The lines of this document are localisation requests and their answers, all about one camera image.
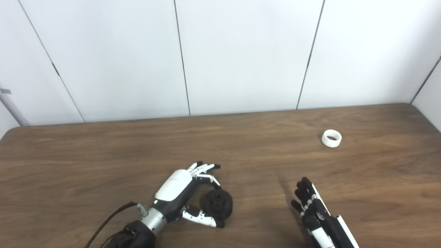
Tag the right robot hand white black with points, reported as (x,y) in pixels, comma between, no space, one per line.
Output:
(324,230)

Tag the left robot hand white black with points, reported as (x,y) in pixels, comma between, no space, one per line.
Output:
(174,187)

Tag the round black plastic part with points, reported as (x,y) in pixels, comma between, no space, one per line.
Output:
(218,205)

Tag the white wall corner trim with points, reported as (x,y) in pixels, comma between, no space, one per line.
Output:
(13,110)

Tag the small grey wall tag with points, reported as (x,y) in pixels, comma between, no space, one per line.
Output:
(5,91)

